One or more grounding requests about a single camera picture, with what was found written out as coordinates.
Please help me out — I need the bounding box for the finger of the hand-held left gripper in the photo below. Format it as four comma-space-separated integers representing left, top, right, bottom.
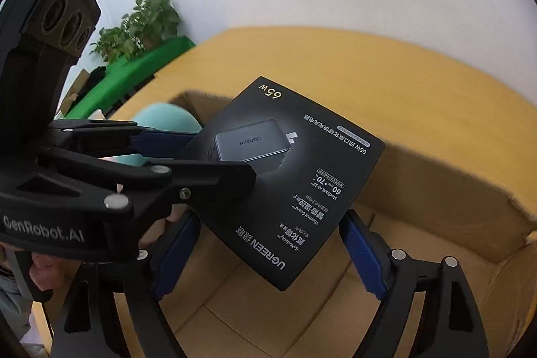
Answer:
37, 146, 257, 245
48, 120, 203, 158

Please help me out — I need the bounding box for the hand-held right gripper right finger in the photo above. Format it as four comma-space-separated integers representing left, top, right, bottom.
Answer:
338, 209, 491, 358

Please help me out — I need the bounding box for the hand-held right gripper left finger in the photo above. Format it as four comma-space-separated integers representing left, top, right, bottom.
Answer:
52, 210, 203, 358

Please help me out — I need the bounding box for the black charger box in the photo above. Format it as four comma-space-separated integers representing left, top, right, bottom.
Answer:
174, 76, 386, 292

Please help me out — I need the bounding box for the brown cardboard box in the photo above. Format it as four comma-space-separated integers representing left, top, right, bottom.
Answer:
112, 90, 537, 358

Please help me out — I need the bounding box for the wooden desktop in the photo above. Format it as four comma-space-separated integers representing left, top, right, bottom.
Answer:
31, 26, 537, 358

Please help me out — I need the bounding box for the person's left hand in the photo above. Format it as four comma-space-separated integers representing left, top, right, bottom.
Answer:
29, 208, 186, 302

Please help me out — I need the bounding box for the teal round object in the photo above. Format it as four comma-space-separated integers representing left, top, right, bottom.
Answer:
132, 102, 203, 168

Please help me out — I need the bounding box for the small cardboard carton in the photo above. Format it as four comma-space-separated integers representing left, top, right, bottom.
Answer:
58, 68, 91, 116

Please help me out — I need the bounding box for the black bag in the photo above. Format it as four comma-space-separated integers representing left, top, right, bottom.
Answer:
80, 66, 108, 95

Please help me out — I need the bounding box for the green cloth covered bench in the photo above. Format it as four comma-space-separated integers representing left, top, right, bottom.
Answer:
63, 36, 197, 120

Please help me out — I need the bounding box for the small green potted plant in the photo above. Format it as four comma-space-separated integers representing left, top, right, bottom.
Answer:
90, 27, 132, 63

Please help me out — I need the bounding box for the large green potted plant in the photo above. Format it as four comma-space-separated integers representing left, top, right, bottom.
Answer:
121, 0, 184, 51

